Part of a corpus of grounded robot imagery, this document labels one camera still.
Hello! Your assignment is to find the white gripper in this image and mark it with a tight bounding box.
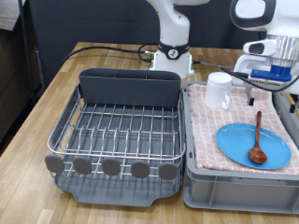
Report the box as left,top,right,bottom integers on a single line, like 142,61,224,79
233,55,299,114

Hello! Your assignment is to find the white mug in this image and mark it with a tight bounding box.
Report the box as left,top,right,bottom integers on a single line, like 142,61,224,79
204,71,234,110

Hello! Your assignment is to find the blue plate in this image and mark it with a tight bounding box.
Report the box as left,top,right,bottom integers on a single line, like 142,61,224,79
215,122,292,171

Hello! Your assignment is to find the grey dish drying rack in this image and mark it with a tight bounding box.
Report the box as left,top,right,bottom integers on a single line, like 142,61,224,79
53,83,185,208

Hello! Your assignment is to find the pink checked cloth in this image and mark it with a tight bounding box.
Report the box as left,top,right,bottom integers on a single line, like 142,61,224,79
187,83,299,175

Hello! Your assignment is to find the grey plastic crate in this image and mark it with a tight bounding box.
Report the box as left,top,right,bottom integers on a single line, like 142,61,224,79
181,80,299,215

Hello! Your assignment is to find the dark grey cutlery holder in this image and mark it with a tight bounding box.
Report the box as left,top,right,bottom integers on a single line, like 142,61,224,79
78,67,182,108

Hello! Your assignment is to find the black backdrop curtain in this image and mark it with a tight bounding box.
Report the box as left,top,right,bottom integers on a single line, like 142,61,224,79
27,0,299,89

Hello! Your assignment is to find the black metal pole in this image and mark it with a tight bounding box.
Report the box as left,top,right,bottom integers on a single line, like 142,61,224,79
17,0,37,105

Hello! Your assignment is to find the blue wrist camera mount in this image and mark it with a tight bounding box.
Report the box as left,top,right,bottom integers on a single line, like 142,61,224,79
249,63,294,88

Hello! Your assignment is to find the looped black table cable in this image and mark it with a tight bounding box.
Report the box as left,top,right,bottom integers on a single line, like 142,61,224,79
137,42,161,63

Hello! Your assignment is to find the metal wire dish rack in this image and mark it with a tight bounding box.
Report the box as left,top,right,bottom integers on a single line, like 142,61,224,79
44,83,187,182

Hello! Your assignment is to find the long black table cable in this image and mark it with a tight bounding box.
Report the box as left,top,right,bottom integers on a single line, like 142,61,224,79
61,45,148,64

